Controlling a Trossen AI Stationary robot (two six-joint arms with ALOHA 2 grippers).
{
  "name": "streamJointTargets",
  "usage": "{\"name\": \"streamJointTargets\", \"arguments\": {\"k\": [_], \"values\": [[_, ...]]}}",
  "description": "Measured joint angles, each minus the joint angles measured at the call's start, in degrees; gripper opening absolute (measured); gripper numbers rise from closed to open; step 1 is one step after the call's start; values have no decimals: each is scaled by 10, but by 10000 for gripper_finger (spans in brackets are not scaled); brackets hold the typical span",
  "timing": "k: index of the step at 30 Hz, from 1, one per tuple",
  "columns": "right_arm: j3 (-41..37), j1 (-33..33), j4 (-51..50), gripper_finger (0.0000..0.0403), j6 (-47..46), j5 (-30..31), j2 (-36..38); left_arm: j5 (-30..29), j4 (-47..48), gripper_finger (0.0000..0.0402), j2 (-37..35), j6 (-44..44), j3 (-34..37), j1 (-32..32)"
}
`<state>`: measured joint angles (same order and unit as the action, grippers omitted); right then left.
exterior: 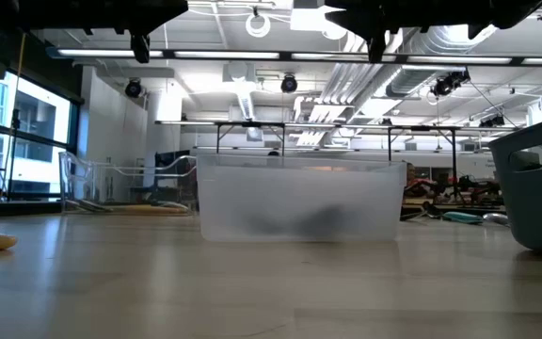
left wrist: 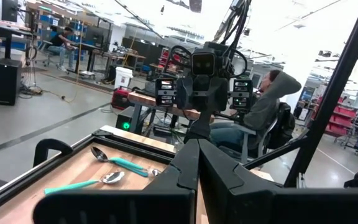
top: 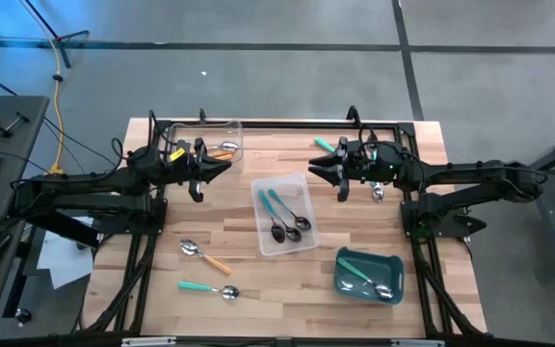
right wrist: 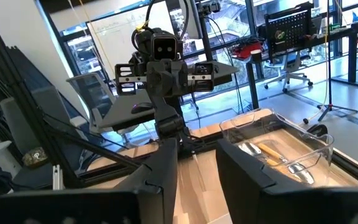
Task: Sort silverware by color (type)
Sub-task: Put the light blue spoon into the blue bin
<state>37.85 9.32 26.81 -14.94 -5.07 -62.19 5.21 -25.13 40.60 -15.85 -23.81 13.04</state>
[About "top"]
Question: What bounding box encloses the teal plastic bin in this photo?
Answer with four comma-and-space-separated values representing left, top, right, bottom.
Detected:
332, 245, 407, 308

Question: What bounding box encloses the yellow cable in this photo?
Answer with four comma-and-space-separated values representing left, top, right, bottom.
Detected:
16, 0, 66, 174

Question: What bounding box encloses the clear rectangular plastic bin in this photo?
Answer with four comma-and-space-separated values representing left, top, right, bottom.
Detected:
250, 172, 321, 257

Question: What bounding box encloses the black tripod stand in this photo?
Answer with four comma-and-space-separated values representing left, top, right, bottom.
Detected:
20, 0, 91, 69

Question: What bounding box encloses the black aluminium rig frame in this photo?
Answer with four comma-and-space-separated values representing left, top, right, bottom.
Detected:
82, 119, 489, 338

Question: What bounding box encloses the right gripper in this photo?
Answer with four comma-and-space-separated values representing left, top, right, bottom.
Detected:
308, 137, 389, 202

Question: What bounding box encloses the grey office desk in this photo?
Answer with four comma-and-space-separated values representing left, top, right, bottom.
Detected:
0, 94, 50, 341

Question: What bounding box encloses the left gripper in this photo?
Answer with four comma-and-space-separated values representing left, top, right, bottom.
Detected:
154, 137, 233, 203

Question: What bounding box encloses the clear plastic bin with handles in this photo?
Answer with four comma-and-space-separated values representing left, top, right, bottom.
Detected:
168, 119, 245, 165

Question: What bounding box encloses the silver spoon orange handle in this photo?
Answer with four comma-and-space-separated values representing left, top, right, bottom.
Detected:
209, 140, 240, 162
179, 238, 233, 277

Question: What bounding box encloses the silver mounting bracket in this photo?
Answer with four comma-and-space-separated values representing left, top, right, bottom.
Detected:
391, 338, 446, 347
121, 336, 176, 347

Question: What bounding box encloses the white paper sheet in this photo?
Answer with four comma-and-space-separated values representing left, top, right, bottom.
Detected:
36, 215, 94, 290

